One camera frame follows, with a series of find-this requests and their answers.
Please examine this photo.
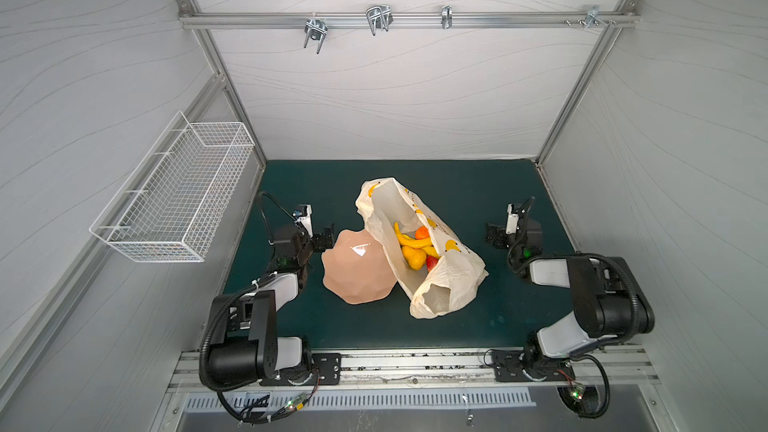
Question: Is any aluminium crossbar rail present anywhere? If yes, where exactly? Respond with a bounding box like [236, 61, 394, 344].
[180, 9, 641, 30]

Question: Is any yellow banana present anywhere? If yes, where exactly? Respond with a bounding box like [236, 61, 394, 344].
[394, 222, 433, 249]
[422, 246, 440, 259]

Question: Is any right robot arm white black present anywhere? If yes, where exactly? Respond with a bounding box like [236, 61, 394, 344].
[485, 213, 655, 381]

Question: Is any metal u-bolt clamp left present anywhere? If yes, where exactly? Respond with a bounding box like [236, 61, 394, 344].
[303, 18, 328, 54]

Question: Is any yellow mango fruit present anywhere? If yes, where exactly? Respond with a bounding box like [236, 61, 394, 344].
[401, 245, 427, 271]

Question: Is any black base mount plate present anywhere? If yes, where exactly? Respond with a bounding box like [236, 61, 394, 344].
[487, 349, 575, 383]
[259, 353, 341, 387]

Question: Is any black base cable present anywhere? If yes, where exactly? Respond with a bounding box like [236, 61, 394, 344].
[556, 353, 611, 420]
[215, 371, 322, 425]

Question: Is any metal bolt clamp right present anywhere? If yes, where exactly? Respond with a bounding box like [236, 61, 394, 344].
[564, 6, 618, 30]

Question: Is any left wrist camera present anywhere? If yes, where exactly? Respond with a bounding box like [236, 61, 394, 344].
[293, 204, 313, 236]

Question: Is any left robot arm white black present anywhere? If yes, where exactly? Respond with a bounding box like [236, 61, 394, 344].
[198, 224, 335, 392]

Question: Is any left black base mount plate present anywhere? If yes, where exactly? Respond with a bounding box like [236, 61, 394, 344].
[259, 353, 341, 387]

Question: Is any cream banana print plastic bag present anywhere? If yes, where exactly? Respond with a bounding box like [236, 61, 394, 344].
[356, 177, 488, 319]

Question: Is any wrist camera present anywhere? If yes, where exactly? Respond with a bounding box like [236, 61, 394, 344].
[293, 204, 313, 236]
[505, 203, 520, 235]

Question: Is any left black base cable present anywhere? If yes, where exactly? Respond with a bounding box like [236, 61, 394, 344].
[215, 371, 322, 425]

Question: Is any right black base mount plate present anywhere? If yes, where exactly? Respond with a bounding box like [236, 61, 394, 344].
[487, 349, 575, 383]

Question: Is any small metal bracket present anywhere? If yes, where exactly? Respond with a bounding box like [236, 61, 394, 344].
[441, 5, 453, 30]

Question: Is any metal u-bolt clamp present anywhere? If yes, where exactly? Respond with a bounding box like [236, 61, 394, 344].
[303, 18, 328, 54]
[365, 4, 393, 36]

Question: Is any pink wavy fruit plate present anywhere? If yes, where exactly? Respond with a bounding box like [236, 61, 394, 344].
[322, 230, 397, 305]

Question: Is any white vent grille strip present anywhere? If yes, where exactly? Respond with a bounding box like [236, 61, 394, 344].
[183, 386, 537, 413]

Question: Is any white wire basket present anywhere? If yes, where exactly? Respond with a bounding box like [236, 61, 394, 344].
[89, 111, 255, 263]

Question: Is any metal u-bolt clamp middle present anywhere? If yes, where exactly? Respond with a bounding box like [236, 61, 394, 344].
[365, 4, 393, 36]

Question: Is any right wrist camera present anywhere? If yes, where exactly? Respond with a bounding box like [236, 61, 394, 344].
[505, 203, 520, 235]

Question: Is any orange fruit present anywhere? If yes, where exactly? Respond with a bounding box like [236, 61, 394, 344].
[414, 226, 430, 240]

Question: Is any right black base cable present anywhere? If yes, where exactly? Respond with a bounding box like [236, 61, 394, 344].
[556, 353, 611, 420]

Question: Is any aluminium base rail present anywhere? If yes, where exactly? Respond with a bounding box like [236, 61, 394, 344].
[167, 345, 661, 392]

